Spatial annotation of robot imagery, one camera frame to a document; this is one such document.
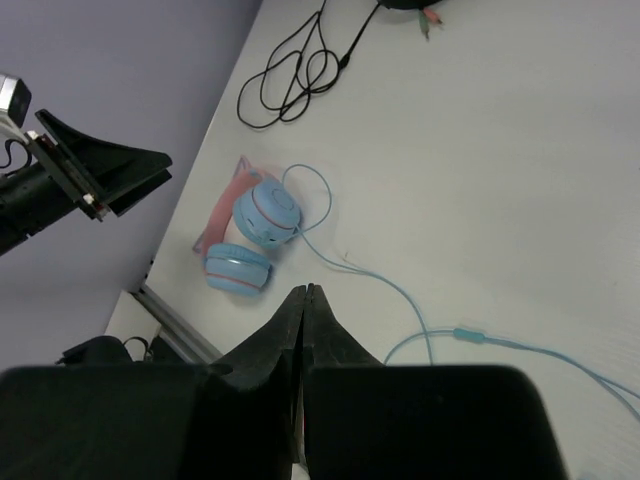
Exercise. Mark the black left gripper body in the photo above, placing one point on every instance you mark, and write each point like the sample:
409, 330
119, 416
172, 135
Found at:
60, 175

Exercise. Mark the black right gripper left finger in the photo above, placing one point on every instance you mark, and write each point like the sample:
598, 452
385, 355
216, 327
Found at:
99, 414

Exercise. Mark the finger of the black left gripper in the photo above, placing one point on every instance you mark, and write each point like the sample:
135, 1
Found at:
127, 187
100, 161

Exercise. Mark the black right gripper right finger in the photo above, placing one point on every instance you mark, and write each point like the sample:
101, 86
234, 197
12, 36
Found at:
365, 420

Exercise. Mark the pink blue cat-ear headphones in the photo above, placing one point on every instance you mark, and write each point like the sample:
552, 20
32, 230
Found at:
264, 212

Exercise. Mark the black headphones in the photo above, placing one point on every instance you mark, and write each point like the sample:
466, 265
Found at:
405, 5

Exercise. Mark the aluminium frame rail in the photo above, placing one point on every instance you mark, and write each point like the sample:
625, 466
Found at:
178, 333

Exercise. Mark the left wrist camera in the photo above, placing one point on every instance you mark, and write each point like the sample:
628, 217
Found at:
15, 100

